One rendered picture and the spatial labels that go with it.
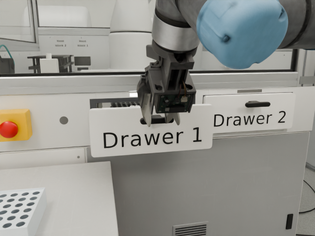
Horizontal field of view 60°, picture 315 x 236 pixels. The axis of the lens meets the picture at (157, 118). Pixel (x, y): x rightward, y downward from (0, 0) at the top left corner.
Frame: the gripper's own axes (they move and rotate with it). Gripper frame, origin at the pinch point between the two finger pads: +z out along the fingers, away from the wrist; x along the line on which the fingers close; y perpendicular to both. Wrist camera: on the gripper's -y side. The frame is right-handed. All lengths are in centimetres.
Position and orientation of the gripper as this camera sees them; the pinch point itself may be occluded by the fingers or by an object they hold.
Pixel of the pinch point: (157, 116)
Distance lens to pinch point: 58.3
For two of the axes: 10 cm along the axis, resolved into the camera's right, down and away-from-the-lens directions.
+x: 9.8, -0.5, 2.0
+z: -1.2, 6.6, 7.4
